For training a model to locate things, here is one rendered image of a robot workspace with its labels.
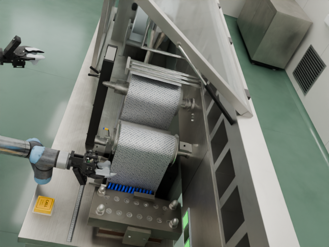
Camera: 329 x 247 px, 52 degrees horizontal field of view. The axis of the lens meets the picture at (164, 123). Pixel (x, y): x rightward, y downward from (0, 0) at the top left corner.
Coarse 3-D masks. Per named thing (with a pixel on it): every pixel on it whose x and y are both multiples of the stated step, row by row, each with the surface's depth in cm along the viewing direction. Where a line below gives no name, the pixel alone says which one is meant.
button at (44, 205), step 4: (40, 196) 148; (40, 200) 147; (44, 200) 147; (48, 200) 148; (52, 200) 149; (36, 204) 145; (40, 204) 145; (44, 204) 146; (48, 204) 147; (52, 204) 147; (36, 208) 144; (40, 208) 144; (44, 208) 145; (48, 208) 145; (40, 212) 145; (44, 212) 145; (48, 212) 145
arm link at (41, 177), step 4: (32, 164) 148; (32, 168) 148; (36, 168) 143; (52, 168) 146; (36, 172) 144; (40, 172) 143; (44, 172) 143; (48, 172) 144; (36, 176) 146; (40, 176) 145; (44, 176) 145; (48, 176) 147; (36, 180) 147; (40, 180) 146; (44, 180) 147; (48, 180) 149
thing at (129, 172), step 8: (120, 160) 143; (128, 160) 143; (112, 168) 146; (120, 168) 146; (128, 168) 146; (136, 168) 146; (144, 168) 146; (152, 168) 146; (160, 168) 146; (112, 176) 150; (120, 176) 150; (128, 176) 150; (136, 176) 150; (144, 176) 150; (152, 176) 150; (160, 176) 150; (112, 184) 153; (120, 184) 153; (128, 184) 153; (136, 184) 153; (144, 184) 153; (152, 184) 153; (152, 192) 157
